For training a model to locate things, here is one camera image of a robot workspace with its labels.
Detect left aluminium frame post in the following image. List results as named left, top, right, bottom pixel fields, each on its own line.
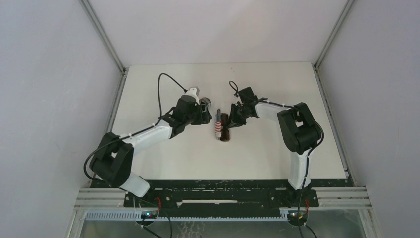
left=79, top=0, right=127, bottom=133

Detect brown striped glasses case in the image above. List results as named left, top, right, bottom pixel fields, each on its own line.
left=199, top=97, right=211, bottom=107

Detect right aluminium frame post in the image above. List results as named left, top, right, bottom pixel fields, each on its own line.
left=312, top=0, right=357, bottom=179

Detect right black camera cable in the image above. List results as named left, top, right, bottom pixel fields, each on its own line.
left=228, top=80, right=325, bottom=238

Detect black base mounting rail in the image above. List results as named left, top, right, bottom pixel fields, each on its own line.
left=90, top=177, right=355, bottom=220

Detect aluminium frame post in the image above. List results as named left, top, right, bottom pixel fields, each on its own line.
left=79, top=0, right=127, bottom=133
left=312, top=0, right=357, bottom=179

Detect flag print glasses case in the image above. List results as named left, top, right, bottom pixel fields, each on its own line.
left=214, top=109, right=222, bottom=141

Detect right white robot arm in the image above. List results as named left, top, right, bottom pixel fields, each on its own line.
left=226, top=85, right=324, bottom=190

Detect brown tortoise sunglasses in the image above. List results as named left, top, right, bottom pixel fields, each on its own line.
left=220, top=113, right=230, bottom=142

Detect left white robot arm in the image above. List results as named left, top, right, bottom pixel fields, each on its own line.
left=85, top=95, right=212, bottom=198

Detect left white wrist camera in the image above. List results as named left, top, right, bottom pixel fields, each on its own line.
left=184, top=86, right=200, bottom=104

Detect left black camera cable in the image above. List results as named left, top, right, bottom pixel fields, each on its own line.
left=82, top=72, right=188, bottom=191

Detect black camera cable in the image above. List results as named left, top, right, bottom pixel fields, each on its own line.
left=82, top=72, right=188, bottom=191
left=228, top=80, right=325, bottom=238

